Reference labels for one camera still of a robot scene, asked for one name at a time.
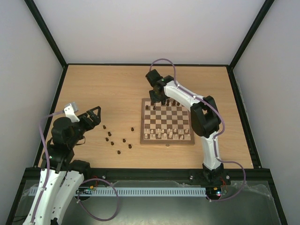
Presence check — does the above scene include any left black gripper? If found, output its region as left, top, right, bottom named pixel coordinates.
left=69, top=106, right=102, bottom=147

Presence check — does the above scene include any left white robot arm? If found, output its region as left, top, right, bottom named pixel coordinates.
left=24, top=103, right=101, bottom=225

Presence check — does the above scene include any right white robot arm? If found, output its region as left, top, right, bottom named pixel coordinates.
left=145, top=69, right=224, bottom=184

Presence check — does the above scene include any wooden chess board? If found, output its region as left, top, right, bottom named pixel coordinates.
left=140, top=98, right=195, bottom=145

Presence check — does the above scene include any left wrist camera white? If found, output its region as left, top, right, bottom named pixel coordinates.
left=64, top=102, right=80, bottom=122

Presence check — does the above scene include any white slotted cable duct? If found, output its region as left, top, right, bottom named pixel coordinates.
left=30, top=187, right=207, bottom=197

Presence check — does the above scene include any black aluminium frame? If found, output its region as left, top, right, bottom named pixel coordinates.
left=6, top=0, right=288, bottom=225

